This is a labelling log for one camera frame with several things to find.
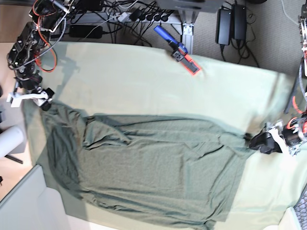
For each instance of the black power adapter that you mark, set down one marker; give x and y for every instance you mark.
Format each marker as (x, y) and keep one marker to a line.
(239, 26)
(223, 27)

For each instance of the black power adapter right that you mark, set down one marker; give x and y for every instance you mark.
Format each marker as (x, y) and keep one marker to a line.
(239, 26)

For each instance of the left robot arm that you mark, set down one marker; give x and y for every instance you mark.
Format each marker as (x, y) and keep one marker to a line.
(289, 137)

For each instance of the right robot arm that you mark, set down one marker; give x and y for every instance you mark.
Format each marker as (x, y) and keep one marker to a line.
(31, 45)

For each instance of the light green table cloth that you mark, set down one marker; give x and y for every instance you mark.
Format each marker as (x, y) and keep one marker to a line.
(137, 80)

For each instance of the black power adapter left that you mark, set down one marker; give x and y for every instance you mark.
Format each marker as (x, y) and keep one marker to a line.
(223, 27)

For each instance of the white cylinder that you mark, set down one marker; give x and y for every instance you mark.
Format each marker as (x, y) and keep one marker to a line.
(12, 141)

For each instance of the green T-shirt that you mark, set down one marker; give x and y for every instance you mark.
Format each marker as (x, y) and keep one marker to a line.
(169, 171)

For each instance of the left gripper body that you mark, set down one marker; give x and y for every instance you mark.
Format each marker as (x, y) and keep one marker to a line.
(265, 143)

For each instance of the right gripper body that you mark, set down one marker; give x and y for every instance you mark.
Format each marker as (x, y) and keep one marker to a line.
(43, 98)

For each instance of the white power strip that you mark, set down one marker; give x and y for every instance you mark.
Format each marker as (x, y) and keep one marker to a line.
(125, 17)

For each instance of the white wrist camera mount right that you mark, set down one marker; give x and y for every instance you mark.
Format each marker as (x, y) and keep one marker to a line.
(15, 99)

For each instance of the aluminium table frame leg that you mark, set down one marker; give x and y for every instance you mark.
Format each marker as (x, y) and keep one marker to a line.
(188, 19)

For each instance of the red and blue clamp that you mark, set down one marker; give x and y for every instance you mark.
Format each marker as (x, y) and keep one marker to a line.
(180, 53)

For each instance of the black power brick under table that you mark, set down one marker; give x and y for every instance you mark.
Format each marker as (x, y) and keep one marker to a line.
(85, 31)

